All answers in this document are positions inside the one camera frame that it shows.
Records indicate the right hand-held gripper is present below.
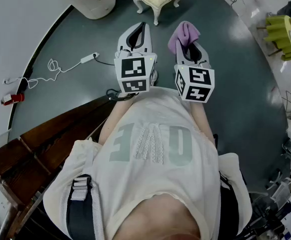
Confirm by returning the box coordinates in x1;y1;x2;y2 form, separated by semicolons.
174;40;216;104

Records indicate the person's white shoe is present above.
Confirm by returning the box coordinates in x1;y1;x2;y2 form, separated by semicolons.
149;68;159;86

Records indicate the person's white shirt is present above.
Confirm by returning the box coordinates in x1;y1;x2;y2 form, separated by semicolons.
42;86;252;240

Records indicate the purple cleaning cloth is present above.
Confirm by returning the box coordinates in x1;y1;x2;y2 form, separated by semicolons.
167;20;202;55

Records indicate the brown wooden chair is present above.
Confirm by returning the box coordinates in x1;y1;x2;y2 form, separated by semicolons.
0;95;118;240

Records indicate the dark harness shoulder strap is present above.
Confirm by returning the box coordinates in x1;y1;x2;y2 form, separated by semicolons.
65;174;104;240
218;170;240;236

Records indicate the green and yellow stool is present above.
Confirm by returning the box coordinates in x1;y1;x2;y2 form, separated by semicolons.
256;14;291;62

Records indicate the person's right forearm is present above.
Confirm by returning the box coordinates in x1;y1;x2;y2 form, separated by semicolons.
190;100;215;143

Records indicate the white round pedestal table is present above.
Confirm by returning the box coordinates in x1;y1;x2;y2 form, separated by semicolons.
40;0;117;20

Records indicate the red and white device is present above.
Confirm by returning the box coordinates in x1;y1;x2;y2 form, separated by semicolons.
1;92;26;107

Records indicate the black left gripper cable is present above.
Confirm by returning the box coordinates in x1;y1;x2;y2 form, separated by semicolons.
105;88;134;102

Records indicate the person's left forearm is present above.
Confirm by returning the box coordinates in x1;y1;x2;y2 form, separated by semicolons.
99;93;134;145

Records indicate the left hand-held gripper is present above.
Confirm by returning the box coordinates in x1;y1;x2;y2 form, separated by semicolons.
114;21;158;95

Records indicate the white power strip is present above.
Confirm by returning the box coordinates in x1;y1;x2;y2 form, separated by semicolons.
80;52;101;64

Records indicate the white cable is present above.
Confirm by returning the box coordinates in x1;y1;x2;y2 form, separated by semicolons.
2;58;83;90

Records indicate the black plugged power cable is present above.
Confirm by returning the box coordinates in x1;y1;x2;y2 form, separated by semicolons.
92;53;116;67

